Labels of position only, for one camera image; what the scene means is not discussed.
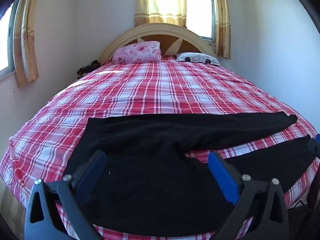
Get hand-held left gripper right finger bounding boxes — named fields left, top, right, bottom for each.
left=207, top=151, right=290, bottom=240

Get side wall window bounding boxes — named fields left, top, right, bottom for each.
left=0, top=0, right=20, bottom=80

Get dark patterned cloth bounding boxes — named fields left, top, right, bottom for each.
left=76, top=60, right=100, bottom=80

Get window behind headboard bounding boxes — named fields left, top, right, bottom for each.
left=186, top=0, right=216, bottom=43

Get yellow side window curtain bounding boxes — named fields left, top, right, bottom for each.
left=14, top=0, right=40, bottom=88

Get pink floral pillow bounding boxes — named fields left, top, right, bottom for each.
left=112, top=41, right=162, bottom=63

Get cream wooden headboard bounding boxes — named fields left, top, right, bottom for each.
left=99, top=22, right=217, bottom=64

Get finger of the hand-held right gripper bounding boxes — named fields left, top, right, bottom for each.
left=308, top=134, right=320, bottom=158

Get black pants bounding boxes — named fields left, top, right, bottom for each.
left=59, top=112, right=313, bottom=232

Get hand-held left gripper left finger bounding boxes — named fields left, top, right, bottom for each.
left=24, top=150, right=108, bottom=240

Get red plaid bedspread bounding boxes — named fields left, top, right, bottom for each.
left=0, top=55, right=320, bottom=240

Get wide yellow curtain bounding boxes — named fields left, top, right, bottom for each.
left=134, top=0, right=187, bottom=28

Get white pillow with black print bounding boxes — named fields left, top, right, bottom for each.
left=176, top=52, right=222, bottom=67

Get narrow yellow curtain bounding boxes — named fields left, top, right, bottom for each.
left=214, top=0, right=232, bottom=59

